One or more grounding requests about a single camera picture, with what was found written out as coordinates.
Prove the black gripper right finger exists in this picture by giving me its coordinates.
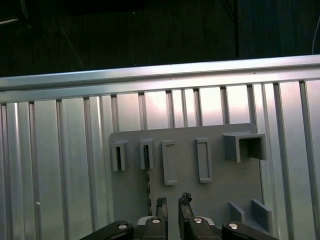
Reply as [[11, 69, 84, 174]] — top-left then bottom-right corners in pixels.
[[177, 191, 279, 240]]

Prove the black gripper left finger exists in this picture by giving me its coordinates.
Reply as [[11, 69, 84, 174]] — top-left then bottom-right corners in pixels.
[[78, 196, 169, 240]]

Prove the grey parts rack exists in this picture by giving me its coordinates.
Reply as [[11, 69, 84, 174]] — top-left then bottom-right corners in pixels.
[[109, 122, 273, 235]]

